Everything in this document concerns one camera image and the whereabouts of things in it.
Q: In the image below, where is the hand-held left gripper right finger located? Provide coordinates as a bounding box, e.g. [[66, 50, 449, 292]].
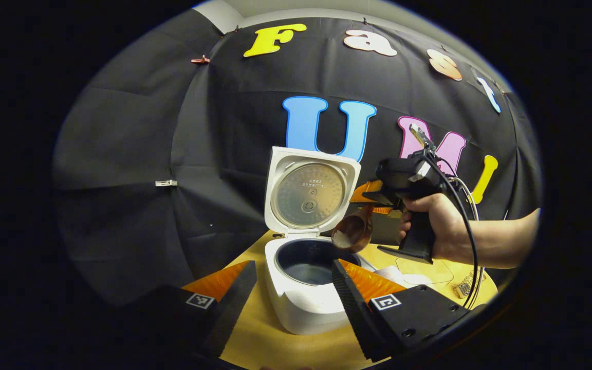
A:
[[332, 260, 474, 363]]

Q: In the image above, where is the clear glass container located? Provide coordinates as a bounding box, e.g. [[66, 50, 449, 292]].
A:
[[376, 255, 454, 287]]

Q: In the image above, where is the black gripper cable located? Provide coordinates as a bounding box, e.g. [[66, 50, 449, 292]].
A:
[[423, 153, 483, 309]]

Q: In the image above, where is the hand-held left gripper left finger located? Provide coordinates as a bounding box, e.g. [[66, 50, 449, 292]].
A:
[[142, 261, 258, 360]]

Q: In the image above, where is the black backdrop cloth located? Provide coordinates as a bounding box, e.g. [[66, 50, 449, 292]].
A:
[[52, 9, 542, 309]]

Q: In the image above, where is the brown wooden spoon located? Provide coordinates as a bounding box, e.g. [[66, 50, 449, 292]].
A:
[[331, 205, 375, 253]]

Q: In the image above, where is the white rice cooker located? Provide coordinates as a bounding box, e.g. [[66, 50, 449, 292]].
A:
[[264, 146, 379, 336]]

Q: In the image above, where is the metal wire chopstick holder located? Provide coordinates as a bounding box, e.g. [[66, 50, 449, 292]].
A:
[[453, 272, 487, 299]]

